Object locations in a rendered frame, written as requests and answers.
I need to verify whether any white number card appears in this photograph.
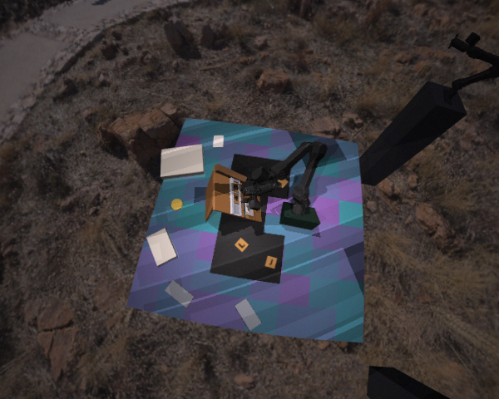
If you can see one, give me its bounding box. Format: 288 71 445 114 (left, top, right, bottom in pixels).
245 203 254 216

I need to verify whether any yellow flat disc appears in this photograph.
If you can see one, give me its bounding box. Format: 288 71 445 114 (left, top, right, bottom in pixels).
171 199 183 210

